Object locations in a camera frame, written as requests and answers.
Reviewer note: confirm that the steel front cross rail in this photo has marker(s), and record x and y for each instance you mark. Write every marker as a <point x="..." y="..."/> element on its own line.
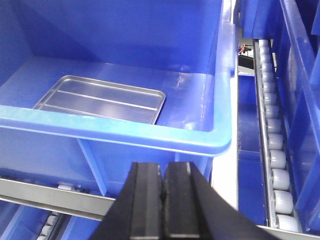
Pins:
<point x="54" y="199"/>

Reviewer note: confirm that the far right roller track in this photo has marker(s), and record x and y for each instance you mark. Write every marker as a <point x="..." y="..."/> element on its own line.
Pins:
<point x="278" y="192"/>

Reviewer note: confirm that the blue box on left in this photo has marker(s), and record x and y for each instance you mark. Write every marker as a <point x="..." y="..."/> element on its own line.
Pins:
<point x="184" y="48"/>

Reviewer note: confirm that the blue bin below rack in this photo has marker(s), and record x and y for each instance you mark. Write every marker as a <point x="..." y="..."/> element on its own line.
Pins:
<point x="251" y="196"/>

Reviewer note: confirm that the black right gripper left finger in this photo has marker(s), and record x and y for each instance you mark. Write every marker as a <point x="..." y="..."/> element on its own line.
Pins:
<point x="136" y="214"/>

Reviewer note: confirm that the small silver ribbed tray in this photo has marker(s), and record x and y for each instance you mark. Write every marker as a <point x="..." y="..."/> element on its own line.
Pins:
<point x="104" y="99"/>

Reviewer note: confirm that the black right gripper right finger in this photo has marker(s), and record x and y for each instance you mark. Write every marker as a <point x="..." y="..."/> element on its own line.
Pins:
<point x="193" y="210"/>

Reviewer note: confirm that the blue bin at right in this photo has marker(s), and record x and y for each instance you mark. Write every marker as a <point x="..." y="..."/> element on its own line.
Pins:
<point x="293" y="29"/>

